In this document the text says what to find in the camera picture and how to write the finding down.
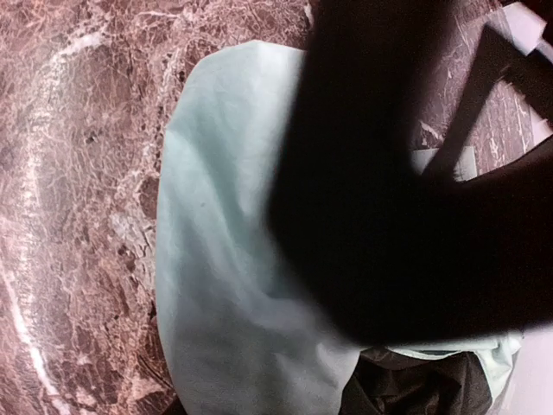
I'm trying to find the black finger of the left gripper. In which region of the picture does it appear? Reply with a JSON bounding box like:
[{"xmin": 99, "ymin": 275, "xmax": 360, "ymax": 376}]
[{"xmin": 425, "ymin": 24, "xmax": 552, "ymax": 179}]

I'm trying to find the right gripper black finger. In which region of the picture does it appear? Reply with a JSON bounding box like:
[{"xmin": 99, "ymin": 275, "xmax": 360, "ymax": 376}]
[{"xmin": 267, "ymin": 1, "xmax": 552, "ymax": 345}]

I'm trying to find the mint and black folding umbrella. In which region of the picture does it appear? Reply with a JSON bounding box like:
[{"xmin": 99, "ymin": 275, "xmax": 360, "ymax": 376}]
[{"xmin": 156, "ymin": 41, "xmax": 523, "ymax": 414}]

